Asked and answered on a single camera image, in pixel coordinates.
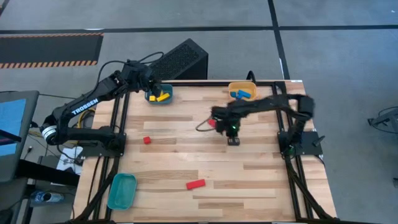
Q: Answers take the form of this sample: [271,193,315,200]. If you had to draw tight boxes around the light teal plastic tray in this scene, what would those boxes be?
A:
[106,172,138,211]

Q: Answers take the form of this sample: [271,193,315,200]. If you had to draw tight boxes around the black perforated computer tower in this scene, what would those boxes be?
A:
[148,37,210,81]

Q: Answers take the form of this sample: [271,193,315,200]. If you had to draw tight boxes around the white paper sheets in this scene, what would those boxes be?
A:
[57,145,85,175]

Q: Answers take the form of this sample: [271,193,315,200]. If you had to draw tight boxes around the clear water bottle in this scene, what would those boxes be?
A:
[30,190,65,205]

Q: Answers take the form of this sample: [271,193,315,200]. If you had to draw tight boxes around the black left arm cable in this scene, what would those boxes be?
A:
[95,50,165,86]

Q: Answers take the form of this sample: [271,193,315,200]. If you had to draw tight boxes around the dark teal plastic bin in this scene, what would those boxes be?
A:
[144,83,174,106]

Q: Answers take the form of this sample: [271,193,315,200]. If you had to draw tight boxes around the blue-screen desk monitor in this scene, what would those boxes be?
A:
[0,90,40,184]

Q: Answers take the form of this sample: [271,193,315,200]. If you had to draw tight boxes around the yellow cable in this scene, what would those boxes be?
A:
[76,108,96,129]

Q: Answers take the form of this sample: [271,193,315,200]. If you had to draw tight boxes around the yellow plastic bin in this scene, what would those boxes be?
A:
[228,81,259,102]

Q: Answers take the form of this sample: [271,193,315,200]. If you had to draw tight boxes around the black hazard-striped floor mat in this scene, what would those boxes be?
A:
[0,32,104,70]

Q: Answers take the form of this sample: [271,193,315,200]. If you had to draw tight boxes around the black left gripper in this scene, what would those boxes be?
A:
[132,62,164,96]

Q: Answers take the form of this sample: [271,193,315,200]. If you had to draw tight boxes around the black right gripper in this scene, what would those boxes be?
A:
[211,106,243,138]

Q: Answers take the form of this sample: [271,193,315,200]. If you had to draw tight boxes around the long red block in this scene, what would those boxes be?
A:
[185,179,206,190]

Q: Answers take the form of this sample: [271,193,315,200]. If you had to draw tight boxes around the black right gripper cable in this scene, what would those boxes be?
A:
[195,117,219,133]

